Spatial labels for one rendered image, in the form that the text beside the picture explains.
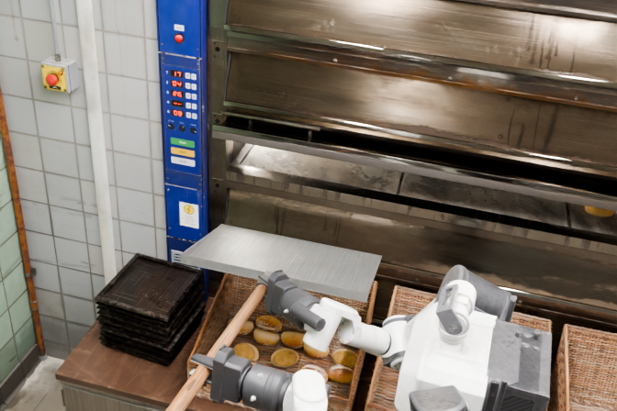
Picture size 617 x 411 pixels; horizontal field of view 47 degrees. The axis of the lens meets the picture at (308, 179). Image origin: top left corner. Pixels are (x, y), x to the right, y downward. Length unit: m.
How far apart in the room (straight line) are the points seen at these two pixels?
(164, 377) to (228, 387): 1.08
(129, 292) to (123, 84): 0.73
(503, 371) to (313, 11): 1.21
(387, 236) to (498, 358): 1.03
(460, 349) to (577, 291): 1.06
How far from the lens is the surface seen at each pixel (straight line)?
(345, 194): 2.43
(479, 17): 2.15
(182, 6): 2.30
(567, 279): 2.54
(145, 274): 2.65
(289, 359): 2.56
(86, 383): 2.61
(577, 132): 2.27
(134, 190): 2.73
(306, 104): 2.29
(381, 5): 2.17
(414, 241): 2.49
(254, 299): 1.83
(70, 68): 2.57
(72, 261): 3.10
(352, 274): 2.12
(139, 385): 2.57
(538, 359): 1.59
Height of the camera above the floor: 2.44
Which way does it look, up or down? 31 degrees down
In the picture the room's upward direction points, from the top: 4 degrees clockwise
